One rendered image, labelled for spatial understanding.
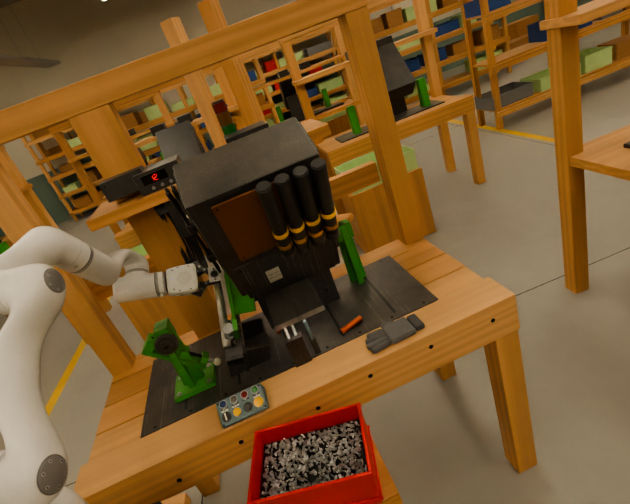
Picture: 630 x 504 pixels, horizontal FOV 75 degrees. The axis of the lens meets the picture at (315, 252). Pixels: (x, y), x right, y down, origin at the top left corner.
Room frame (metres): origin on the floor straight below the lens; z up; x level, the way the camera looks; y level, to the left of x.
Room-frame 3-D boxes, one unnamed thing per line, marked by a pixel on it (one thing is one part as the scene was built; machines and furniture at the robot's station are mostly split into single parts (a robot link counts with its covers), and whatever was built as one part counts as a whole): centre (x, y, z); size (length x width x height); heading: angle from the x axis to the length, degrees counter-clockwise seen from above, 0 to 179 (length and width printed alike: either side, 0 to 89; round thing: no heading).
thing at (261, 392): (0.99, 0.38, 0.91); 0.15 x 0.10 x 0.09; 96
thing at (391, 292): (1.31, 0.22, 0.89); 1.10 x 0.42 x 0.02; 96
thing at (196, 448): (1.03, 0.19, 0.82); 1.50 x 0.14 x 0.15; 96
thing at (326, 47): (10.79, -0.75, 1.12); 3.01 x 0.54 x 2.23; 93
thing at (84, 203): (10.57, 3.75, 1.11); 3.01 x 0.54 x 2.23; 93
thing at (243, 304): (1.24, 0.29, 1.17); 0.13 x 0.12 x 0.20; 96
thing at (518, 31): (9.41, -5.92, 0.37); 1.20 x 0.81 x 0.74; 95
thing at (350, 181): (1.68, 0.26, 1.23); 1.30 x 0.05 x 0.09; 96
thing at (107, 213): (1.57, 0.25, 1.52); 0.90 x 0.25 x 0.04; 96
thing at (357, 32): (1.61, 0.25, 1.36); 1.49 x 0.09 x 0.97; 96
